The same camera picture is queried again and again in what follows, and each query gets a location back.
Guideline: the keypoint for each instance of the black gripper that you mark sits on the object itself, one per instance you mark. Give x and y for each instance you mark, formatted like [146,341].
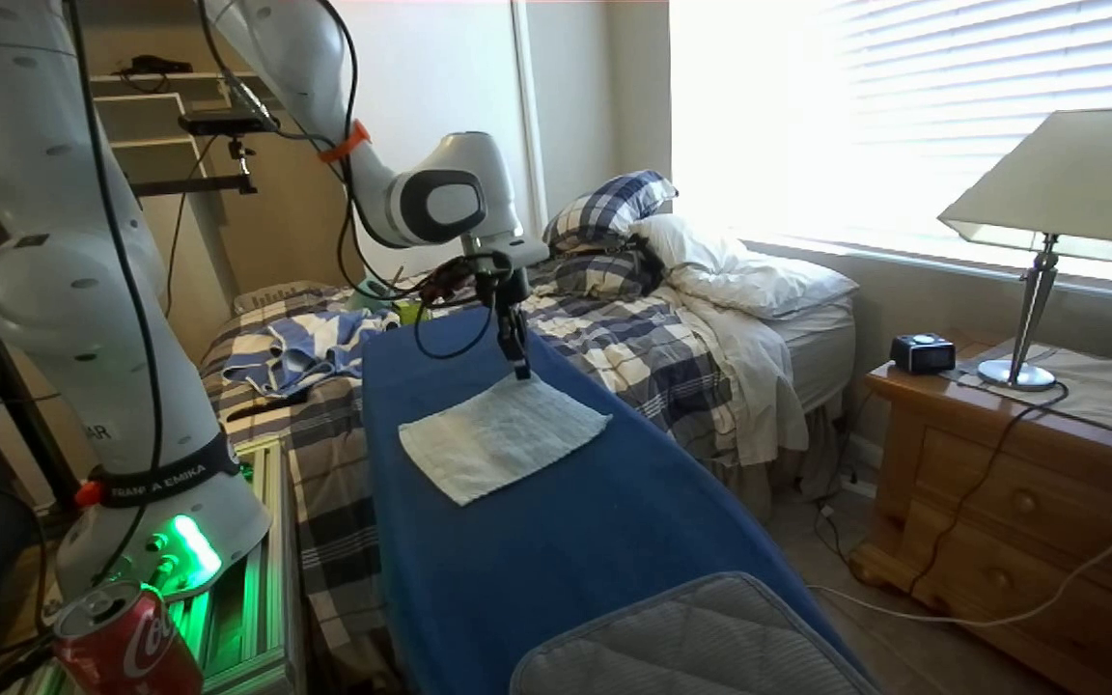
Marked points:
[512,301]

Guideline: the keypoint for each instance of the white terry towel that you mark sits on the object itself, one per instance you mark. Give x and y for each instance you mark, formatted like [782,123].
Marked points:
[500,432]

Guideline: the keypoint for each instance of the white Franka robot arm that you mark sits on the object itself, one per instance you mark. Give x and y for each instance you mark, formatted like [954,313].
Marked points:
[41,257]

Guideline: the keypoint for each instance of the blue plaid pillow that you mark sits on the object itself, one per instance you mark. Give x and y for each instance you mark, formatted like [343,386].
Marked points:
[615,206]

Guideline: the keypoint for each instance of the blue ironing board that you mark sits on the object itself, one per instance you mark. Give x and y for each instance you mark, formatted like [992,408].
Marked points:
[558,552]

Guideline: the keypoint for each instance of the blue crumpled cloth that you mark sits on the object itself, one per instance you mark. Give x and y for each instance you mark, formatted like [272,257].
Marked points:
[307,341]

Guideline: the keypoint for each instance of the white bed sheet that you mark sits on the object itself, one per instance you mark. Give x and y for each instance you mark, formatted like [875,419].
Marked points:
[755,386]

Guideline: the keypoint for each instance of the white pillow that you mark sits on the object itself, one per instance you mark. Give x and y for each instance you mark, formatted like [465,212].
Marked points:
[761,274]

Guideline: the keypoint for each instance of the grey quilted iron rest pad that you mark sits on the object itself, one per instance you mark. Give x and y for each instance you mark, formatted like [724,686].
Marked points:
[697,643]

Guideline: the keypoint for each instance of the small black alarm clock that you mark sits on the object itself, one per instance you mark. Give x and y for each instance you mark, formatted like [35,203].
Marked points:
[925,353]

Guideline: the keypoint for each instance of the red soda can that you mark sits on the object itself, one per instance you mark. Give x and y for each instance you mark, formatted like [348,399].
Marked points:
[133,651]

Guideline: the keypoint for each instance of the white window blinds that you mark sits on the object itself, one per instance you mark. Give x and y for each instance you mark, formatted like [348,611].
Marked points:
[967,117]

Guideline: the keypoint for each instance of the wooden nightstand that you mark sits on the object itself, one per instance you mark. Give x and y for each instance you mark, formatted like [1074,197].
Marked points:
[1032,515]

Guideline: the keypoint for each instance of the table lamp with cream shade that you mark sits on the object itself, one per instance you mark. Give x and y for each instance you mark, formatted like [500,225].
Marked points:
[1061,179]

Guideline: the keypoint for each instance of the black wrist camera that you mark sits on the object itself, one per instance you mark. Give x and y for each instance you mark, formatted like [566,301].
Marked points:
[461,274]

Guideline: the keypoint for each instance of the green lit metal mount table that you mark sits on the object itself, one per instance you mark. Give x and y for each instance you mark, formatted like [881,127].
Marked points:
[270,566]

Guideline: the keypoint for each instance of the wooden wall shelf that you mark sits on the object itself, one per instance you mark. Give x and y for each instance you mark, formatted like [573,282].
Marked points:
[155,117]

